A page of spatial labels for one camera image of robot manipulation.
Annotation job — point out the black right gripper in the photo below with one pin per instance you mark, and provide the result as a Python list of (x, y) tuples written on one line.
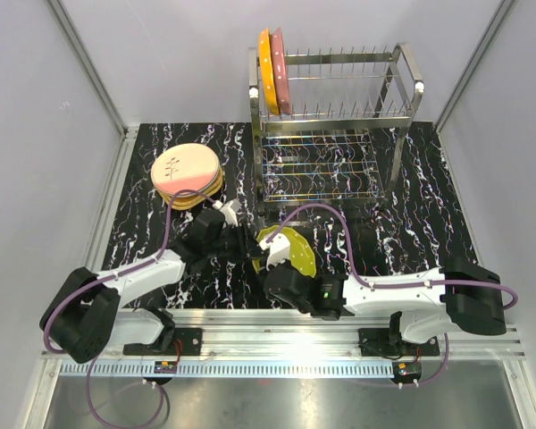
[(270, 294)]

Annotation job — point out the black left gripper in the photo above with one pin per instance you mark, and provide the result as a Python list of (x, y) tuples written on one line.
[(245, 245)]

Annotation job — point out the yellow-green dotted scalloped plate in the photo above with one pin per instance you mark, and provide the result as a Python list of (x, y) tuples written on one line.
[(301, 254)]

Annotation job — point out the beige pink leaf plate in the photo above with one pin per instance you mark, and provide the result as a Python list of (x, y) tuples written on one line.
[(187, 166)]

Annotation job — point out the pink dotted scalloped plate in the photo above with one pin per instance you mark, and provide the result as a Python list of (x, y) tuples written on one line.
[(280, 75)]

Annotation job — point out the orange dotted scalloped plate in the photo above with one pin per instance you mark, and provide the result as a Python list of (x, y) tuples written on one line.
[(266, 69)]

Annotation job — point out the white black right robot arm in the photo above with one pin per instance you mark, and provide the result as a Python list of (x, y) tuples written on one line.
[(457, 297)]

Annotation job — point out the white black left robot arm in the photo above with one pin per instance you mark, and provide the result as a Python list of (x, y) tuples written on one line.
[(85, 316)]

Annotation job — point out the tan plates under leaf plate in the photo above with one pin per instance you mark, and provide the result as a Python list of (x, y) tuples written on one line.
[(214, 187)]

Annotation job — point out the stainless steel dish rack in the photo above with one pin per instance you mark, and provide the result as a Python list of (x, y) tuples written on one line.
[(343, 140)]

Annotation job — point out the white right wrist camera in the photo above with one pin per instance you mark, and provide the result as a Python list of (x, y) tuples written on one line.
[(274, 252)]

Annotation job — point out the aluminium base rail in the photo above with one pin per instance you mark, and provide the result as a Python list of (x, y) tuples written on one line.
[(288, 335)]

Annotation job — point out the white slotted cable duct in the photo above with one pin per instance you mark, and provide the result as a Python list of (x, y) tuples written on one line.
[(231, 369)]

